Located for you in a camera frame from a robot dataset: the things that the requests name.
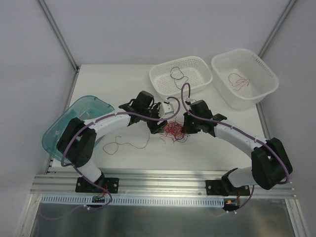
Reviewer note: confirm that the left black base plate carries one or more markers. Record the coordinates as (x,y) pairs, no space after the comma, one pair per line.
(110,184)

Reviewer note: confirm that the right aluminium frame post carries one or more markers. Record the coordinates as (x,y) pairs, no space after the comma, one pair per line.
(277,27)

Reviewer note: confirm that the red orange cable ball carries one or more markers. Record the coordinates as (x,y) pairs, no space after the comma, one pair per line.
(173,131)

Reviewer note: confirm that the white perforated basket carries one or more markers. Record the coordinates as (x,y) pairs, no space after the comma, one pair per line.
(168,78)

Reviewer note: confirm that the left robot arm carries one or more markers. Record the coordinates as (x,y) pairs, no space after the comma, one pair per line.
(78,137)

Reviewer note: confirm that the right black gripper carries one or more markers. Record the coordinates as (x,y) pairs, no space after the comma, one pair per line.
(187,123)

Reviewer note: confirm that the aluminium mounting rail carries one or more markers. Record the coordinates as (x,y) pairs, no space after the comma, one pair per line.
(132,182)

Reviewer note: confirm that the white slotted cable duct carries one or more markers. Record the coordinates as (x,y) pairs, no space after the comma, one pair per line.
(134,200)

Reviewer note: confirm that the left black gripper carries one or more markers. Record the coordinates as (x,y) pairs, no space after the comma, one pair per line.
(155,122)

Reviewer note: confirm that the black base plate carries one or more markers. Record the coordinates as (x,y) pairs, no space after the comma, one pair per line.
(110,184)
(225,189)

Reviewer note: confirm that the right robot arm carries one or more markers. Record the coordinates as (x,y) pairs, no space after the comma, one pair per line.
(270,164)

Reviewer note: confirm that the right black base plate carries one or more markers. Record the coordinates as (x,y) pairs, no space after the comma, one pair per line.
(225,189)

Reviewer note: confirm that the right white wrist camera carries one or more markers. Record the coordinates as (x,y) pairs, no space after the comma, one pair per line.
(189,101)

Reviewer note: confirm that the teal plastic tub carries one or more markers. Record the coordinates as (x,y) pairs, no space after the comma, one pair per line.
(86,107)

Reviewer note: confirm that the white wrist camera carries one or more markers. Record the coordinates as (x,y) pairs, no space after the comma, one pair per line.
(189,101)
(166,109)

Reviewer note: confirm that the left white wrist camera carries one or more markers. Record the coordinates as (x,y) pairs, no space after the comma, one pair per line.
(166,109)

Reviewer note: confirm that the white translucent tub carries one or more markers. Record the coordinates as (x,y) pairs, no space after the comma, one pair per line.
(242,78)

